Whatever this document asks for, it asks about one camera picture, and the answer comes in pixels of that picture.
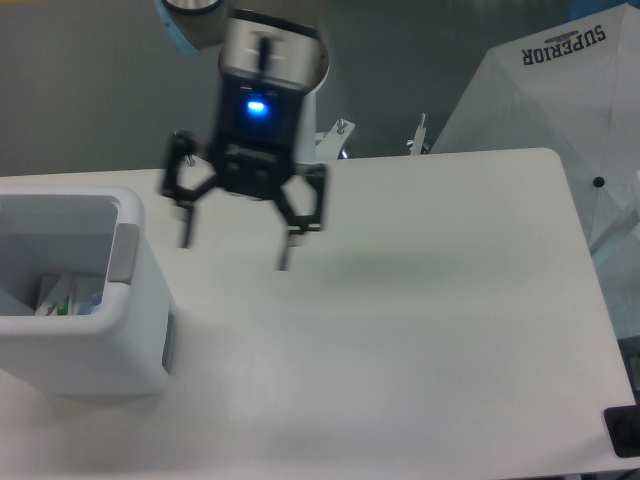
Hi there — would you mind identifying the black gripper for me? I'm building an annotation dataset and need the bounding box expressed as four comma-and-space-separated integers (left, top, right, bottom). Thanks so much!
159, 74, 329, 271

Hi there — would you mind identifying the clear crushed plastic bottle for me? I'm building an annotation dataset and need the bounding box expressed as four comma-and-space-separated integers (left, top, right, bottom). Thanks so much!
76, 292, 103, 316

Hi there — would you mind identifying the clear plastic wrapper green print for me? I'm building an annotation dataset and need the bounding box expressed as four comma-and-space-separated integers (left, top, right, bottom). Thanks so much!
34, 271, 104, 316

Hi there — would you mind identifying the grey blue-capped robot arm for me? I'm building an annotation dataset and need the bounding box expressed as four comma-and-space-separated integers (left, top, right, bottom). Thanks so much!
156, 1, 328, 271

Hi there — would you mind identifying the white grey trash can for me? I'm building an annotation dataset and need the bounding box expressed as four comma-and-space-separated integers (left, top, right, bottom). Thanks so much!
1, 186, 175, 396

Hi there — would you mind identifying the white umbrella with lettering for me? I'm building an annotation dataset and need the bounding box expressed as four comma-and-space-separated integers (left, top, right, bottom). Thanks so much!
429, 2, 640, 261

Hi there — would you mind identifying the black device at table edge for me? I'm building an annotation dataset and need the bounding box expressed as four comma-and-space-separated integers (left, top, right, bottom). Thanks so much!
603, 405, 639, 458

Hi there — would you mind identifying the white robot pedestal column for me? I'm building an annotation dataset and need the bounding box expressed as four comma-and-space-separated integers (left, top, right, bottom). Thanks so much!
294, 44, 331, 164

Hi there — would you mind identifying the white metal base frame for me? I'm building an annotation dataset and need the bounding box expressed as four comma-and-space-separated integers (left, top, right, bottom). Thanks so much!
298, 113, 431, 163

